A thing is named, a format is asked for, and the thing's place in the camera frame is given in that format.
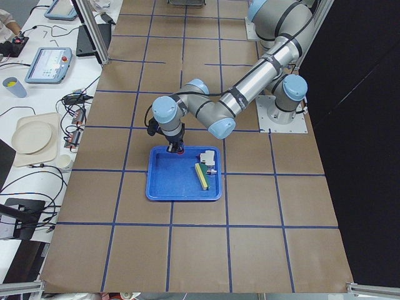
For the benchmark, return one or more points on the green yellow sponge block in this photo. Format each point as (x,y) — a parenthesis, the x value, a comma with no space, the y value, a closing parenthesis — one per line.
(201,171)

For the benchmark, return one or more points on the beige tray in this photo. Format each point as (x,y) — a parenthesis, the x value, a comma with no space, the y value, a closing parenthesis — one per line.
(50,151)

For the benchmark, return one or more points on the teach pendant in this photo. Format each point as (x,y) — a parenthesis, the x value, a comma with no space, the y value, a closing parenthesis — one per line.
(49,66)
(61,10)

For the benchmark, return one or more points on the aluminium profile column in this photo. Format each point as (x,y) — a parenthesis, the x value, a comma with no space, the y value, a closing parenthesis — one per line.
(88,21)

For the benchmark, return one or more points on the blue plastic tray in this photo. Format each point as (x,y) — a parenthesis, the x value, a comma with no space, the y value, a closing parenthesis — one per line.
(172,177)

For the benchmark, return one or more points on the blue grey cup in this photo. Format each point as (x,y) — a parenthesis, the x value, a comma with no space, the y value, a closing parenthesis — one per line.
(14,86)

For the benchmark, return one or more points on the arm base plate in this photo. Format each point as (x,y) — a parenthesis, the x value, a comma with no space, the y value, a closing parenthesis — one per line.
(272,120)
(250,30)

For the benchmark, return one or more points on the black device box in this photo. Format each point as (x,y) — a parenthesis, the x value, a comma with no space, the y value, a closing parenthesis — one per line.
(20,217)

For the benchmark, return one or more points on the far teach pendant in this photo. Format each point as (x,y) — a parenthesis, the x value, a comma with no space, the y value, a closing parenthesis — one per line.
(61,10)

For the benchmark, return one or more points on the beige plate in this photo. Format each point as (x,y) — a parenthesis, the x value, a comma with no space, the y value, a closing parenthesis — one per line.
(31,137)

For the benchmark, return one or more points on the near teach pendant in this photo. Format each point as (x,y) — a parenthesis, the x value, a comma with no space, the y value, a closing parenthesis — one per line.
(49,66)

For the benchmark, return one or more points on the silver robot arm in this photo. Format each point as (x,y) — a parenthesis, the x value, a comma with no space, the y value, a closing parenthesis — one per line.
(285,29)

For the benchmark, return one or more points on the white paper cup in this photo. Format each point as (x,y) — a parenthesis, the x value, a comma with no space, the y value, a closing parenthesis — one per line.
(64,162)

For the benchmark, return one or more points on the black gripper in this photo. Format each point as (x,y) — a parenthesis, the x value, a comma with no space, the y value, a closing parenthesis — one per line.
(174,138)

